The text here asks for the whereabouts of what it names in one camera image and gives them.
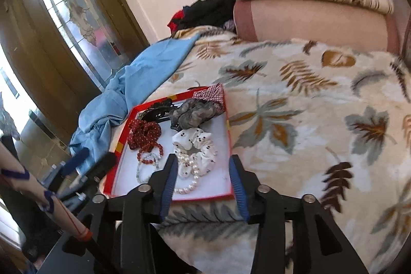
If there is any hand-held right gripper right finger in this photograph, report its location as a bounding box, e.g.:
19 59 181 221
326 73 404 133
229 155 367 274

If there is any white pearl bracelet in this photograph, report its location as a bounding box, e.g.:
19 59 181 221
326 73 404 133
173 152 201 194

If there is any pink bolster pillow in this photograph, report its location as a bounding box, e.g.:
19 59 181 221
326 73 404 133
233 0 402 54

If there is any person's left forearm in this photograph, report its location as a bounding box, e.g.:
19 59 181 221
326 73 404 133
0 139 94 241

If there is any red polka-dot scrunchie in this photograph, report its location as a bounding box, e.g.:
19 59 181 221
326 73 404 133
128 120 162 151

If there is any leaf-printed blanket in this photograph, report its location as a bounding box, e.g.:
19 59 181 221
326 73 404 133
99 25 411 274

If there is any light blue cloth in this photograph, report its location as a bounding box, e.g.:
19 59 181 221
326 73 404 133
69 33 201 175

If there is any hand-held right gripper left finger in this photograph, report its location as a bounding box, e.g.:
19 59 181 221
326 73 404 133
61 154 179 274

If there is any red gingham scrunchie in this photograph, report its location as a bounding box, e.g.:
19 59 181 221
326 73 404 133
193 83 225 116

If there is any black hair claw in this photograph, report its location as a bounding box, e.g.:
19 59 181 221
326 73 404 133
138 100 179 124

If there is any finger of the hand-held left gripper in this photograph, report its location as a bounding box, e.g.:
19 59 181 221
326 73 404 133
61 149 89 177
85 153 118 180

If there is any grey scrunchie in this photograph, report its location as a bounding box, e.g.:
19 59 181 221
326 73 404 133
170 99 216 130

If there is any wooden door with glass pane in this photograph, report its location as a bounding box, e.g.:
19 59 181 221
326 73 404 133
0 0 150 165

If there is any white dotted scrunchie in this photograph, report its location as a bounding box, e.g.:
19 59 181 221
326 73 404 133
172 129 217 180

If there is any red bead bracelet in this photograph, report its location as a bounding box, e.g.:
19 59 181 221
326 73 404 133
136 144 164 167

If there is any pile of dark clothes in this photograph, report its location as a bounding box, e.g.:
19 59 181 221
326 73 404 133
167 0 238 34

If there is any clear bead bracelet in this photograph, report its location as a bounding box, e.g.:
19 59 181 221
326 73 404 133
136 154 160 185

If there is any red cardboard box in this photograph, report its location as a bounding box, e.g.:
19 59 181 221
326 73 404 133
103 83 236 202

